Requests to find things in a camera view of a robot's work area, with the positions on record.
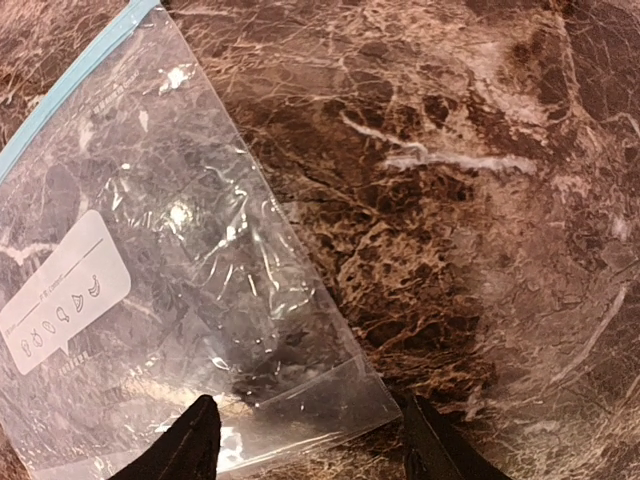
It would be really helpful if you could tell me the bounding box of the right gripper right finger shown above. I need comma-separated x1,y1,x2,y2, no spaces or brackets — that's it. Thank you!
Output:
402,395,510,480

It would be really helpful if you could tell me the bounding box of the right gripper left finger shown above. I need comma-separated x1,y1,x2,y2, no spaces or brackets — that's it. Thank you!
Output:
111,395,221,480

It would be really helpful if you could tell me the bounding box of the clear zip top bag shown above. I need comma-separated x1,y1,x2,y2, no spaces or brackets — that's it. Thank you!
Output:
1,1,399,479

